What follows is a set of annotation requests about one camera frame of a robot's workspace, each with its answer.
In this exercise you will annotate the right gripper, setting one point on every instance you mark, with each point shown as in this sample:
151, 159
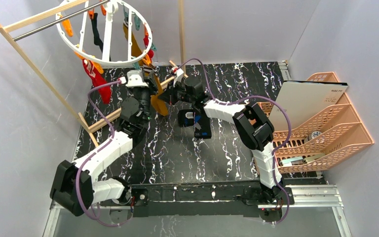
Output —
179, 94

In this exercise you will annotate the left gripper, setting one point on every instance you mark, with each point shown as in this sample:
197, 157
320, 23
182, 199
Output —
143, 92

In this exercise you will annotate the mustard yellow sock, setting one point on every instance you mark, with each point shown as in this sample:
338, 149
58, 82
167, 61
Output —
159, 106

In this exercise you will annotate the white round clip hanger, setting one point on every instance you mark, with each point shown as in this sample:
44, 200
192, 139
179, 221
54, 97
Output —
131, 16

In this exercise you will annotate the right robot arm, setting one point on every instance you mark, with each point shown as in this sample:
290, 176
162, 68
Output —
254, 128

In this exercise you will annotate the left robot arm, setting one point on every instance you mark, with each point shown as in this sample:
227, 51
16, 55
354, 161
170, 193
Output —
76, 186

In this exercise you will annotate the orange clothes clip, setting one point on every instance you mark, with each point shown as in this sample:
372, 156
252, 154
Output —
147, 60

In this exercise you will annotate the teal clothes clip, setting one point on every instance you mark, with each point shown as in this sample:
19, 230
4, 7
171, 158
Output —
136, 66

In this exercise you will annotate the left red sock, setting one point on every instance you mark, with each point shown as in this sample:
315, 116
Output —
97, 80

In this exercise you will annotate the white flat box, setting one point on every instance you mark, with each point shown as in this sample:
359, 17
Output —
301, 100

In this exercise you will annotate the metal rack rod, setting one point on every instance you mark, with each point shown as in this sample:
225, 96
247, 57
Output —
59, 20

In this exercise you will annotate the round metal can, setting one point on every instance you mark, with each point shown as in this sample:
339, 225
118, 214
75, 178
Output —
313, 135

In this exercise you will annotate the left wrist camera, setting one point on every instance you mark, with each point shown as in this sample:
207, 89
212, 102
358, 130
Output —
133, 78

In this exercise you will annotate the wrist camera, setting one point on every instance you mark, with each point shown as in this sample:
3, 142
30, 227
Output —
178, 74
133, 78

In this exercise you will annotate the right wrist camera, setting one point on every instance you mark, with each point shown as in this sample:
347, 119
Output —
178, 74

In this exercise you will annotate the wooden clothes rack frame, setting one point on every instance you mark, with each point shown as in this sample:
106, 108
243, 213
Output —
6, 30

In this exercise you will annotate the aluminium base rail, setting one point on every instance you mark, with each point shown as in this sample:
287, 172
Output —
215, 209

